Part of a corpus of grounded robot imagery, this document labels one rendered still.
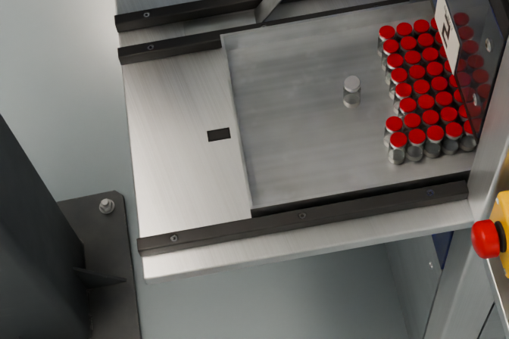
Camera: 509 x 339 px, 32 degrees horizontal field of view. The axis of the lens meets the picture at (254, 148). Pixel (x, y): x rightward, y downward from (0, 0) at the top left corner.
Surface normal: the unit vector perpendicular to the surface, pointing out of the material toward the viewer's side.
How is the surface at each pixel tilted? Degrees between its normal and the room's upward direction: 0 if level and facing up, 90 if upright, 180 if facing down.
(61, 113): 0
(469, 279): 90
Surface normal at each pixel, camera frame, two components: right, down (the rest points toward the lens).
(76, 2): -0.08, -0.48
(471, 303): 0.15, 0.86
